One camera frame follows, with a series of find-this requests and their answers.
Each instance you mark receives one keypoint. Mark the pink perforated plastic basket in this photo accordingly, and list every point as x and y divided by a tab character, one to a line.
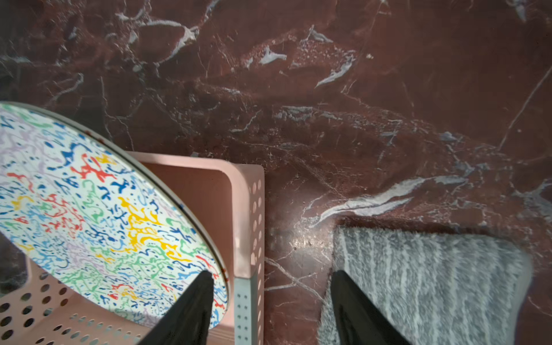
228	200

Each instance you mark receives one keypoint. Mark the grey striped microfibre cloth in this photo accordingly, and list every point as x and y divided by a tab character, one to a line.
438	288

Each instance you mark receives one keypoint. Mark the colourful squiggle pattern plate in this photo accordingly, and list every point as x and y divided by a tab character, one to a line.
99	221

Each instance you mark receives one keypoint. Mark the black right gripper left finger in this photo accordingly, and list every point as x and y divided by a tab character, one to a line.
188	320

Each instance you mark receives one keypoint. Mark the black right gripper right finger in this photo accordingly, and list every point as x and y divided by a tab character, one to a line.
358	320

